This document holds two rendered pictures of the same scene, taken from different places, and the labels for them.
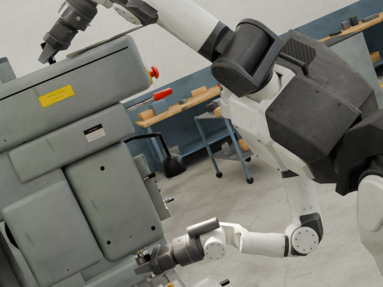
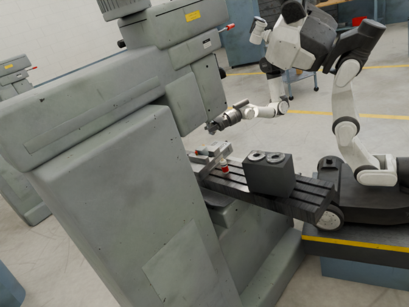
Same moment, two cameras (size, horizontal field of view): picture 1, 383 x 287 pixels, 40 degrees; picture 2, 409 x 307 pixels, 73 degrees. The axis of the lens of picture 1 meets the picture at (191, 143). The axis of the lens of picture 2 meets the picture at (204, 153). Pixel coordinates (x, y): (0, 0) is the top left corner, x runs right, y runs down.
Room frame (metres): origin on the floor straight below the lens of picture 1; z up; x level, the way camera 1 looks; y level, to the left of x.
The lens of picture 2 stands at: (0.25, 1.01, 1.87)
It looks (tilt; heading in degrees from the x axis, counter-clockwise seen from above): 28 degrees down; 333
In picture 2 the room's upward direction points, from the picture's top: 18 degrees counter-clockwise
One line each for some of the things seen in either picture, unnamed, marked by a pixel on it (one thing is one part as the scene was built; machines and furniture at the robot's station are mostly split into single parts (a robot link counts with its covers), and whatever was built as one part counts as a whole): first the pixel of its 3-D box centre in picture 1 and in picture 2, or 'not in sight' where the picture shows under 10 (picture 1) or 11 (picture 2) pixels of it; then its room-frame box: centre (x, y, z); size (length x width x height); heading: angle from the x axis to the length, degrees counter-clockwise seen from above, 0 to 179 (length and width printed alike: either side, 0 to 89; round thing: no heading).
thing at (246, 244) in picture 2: not in sight; (243, 225); (1.52, 0.25, 0.43); 0.81 x 0.32 x 0.60; 102
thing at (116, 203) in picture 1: (113, 196); (198, 88); (1.51, 0.28, 1.47); 0.21 x 0.19 x 0.32; 12
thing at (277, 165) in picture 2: not in sight; (269, 172); (1.15, 0.23, 1.03); 0.22 x 0.12 x 0.20; 19
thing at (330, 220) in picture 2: not in sight; (325, 217); (1.09, -0.09, 0.50); 0.20 x 0.05 x 0.20; 30
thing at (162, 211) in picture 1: (150, 187); not in sight; (1.53, 0.17, 1.45); 0.04 x 0.04 x 0.21; 12
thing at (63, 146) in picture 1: (71, 138); (180, 50); (1.50, 0.32, 1.68); 0.34 x 0.24 x 0.10; 102
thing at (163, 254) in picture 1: (172, 255); (224, 121); (1.50, 0.18, 1.23); 0.13 x 0.12 x 0.10; 170
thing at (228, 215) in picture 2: not in sight; (229, 188); (1.51, 0.27, 0.79); 0.50 x 0.35 x 0.12; 102
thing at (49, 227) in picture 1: (52, 225); (172, 103); (1.47, 0.47, 1.47); 0.24 x 0.19 x 0.26; 12
